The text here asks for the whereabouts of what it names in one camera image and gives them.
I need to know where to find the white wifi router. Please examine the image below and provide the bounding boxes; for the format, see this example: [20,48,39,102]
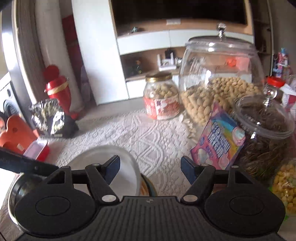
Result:
[157,48,177,71]

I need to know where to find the black gold snack bag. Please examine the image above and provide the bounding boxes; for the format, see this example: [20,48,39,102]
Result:
[29,98,79,138]

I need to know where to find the yellow snack bag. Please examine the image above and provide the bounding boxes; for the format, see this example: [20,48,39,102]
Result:
[271,158,296,216]

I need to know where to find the stainless steel bowl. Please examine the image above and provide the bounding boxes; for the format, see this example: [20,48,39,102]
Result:
[8,173,46,225]

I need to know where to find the white tv cabinet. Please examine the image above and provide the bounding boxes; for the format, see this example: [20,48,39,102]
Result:
[70,0,258,106]

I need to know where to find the cream bowl yellow rim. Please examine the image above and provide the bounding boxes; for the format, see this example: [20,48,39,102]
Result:
[140,174,158,197]

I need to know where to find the orange plastic stool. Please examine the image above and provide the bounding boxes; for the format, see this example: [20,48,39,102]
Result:
[0,115,38,155]

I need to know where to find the white lace tablecloth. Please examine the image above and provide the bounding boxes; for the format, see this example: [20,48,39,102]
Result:
[46,110,200,197]

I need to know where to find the white enamel bowl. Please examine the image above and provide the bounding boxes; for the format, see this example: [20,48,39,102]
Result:
[68,145,141,199]

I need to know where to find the orange pumpkin toy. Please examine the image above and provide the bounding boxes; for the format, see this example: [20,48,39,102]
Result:
[226,57,237,67]

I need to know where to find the pink marshmallow bag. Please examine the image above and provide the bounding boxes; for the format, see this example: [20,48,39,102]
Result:
[191,102,246,170]

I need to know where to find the glass jar dark seeds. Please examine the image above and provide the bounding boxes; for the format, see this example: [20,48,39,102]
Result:
[231,85,295,183]

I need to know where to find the green toy tractor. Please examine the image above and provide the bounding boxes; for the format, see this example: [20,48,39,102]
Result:
[131,59,142,76]

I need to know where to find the pink plastic tray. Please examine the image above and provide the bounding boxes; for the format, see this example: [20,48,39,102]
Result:
[23,140,50,162]

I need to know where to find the red figurine container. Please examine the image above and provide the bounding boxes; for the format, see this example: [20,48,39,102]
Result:
[43,65,79,120]

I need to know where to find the large glass peanut jar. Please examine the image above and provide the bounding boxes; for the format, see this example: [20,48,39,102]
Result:
[179,23,264,126]

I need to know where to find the small peanut jar gold lid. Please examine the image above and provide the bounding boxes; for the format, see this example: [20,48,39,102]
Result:
[144,71,180,121]

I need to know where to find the black television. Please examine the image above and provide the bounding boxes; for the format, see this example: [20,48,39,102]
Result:
[111,0,247,25]

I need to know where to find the washing machine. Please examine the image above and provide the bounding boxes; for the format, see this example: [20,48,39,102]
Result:
[0,72,24,120]

